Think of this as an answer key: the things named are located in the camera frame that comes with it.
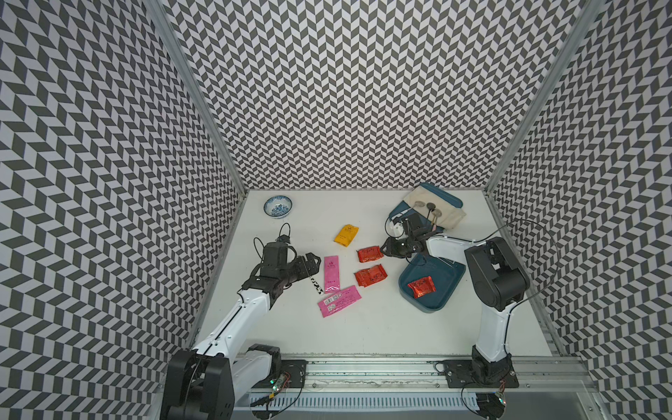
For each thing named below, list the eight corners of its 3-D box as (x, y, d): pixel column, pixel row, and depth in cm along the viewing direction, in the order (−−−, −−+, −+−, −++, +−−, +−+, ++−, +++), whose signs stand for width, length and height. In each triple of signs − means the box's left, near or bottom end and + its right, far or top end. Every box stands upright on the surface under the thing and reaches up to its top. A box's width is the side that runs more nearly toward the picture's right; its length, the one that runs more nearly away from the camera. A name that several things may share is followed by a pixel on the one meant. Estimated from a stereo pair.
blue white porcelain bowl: (263, 212, 112) (260, 206, 108) (278, 197, 117) (276, 190, 114) (286, 223, 108) (284, 217, 105) (300, 207, 113) (299, 200, 110)
